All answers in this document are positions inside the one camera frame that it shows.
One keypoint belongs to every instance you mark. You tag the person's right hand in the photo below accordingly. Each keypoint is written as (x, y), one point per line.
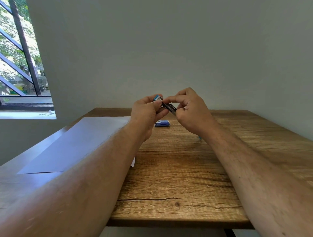
(194, 113)

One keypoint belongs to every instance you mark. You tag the person's left hand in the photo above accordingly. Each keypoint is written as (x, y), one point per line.
(143, 114)

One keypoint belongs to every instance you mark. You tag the person's right middle finger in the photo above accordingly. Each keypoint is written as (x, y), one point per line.
(187, 91)

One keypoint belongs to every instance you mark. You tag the person's left thumb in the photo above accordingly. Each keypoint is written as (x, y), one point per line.
(152, 99)

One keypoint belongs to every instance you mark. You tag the person's right thumb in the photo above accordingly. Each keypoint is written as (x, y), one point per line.
(180, 111)

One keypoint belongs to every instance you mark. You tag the blue and black stapler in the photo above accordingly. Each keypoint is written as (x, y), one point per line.
(168, 106)

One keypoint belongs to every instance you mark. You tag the person's left forearm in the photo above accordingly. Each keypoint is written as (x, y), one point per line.
(80, 185)

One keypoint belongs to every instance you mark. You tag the person's right forearm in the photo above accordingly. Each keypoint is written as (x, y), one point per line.
(259, 180)

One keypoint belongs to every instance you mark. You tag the blue staple box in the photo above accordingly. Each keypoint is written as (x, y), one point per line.
(161, 124)

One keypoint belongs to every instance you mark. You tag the white paper sheet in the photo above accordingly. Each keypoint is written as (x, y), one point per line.
(78, 144)

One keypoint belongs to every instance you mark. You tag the white window sill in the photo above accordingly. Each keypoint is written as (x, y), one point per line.
(27, 114)

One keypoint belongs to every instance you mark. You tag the black table leg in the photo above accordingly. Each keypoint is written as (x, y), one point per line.
(229, 233)

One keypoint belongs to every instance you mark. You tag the window with dark metal grille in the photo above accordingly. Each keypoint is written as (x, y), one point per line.
(17, 53)

